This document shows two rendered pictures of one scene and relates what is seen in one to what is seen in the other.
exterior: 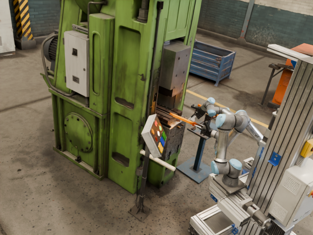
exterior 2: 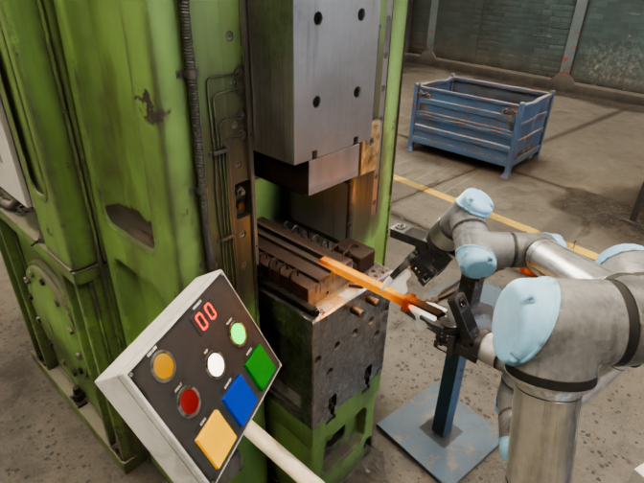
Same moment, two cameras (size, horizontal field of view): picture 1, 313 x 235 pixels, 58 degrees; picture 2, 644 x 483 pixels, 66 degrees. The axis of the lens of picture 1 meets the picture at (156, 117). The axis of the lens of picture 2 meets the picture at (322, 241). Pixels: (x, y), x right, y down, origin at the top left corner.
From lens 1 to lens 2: 176 cm
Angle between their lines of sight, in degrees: 9
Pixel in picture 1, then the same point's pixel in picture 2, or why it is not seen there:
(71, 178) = (40, 464)
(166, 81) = (278, 130)
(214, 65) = (500, 126)
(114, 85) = (92, 157)
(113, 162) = not seen: hidden behind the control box
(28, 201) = not seen: outside the picture
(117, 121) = (140, 292)
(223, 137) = (545, 432)
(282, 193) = not seen: outside the picture
